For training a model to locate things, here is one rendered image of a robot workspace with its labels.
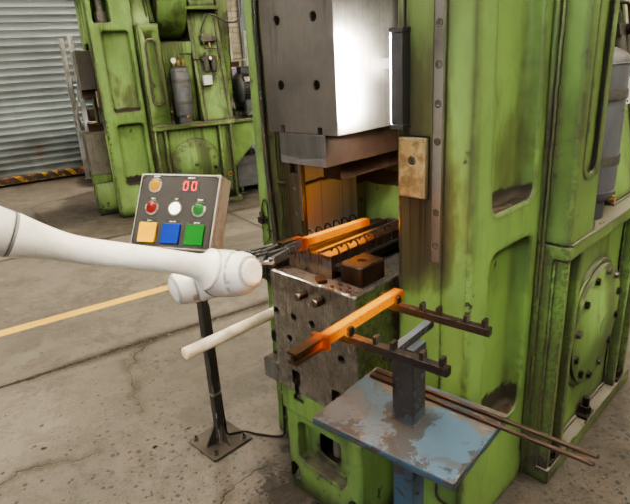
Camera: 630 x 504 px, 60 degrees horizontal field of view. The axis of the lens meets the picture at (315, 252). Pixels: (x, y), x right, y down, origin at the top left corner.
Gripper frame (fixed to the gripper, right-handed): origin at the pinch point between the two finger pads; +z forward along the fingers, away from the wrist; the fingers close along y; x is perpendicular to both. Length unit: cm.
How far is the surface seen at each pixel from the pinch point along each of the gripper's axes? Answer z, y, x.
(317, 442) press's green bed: 8, -3, -80
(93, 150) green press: 148, -481, -32
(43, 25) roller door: 228, -757, 113
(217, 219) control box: 1.5, -40.0, 1.3
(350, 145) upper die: 20.9, 7.3, 27.9
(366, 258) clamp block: 17.5, 15.2, -6.1
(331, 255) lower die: 10.6, 6.8, -4.9
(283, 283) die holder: 3.6, -9.3, -16.2
